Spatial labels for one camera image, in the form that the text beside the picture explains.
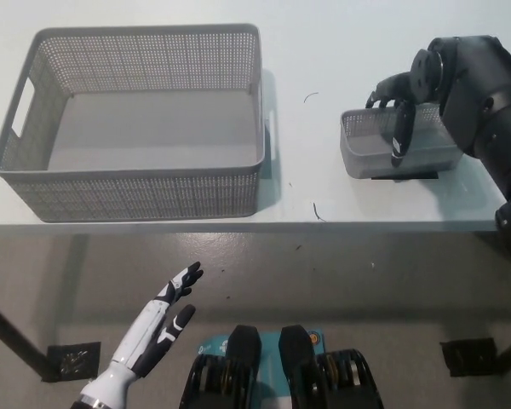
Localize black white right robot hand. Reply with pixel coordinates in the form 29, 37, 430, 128
365, 72, 418, 169

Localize small grey perforated basket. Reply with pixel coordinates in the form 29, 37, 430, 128
339, 103, 466, 180

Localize large grey perforated basket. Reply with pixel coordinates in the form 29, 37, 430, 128
0, 23, 277, 223

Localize black tape patch on table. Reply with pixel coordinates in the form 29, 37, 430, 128
370, 170, 440, 182

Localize robot lower body feet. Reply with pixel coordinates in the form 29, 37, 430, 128
178, 325, 384, 409

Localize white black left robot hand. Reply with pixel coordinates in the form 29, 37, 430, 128
80, 261, 205, 409

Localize black floor tape patch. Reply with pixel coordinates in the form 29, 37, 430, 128
439, 337, 500, 378
46, 340, 101, 383

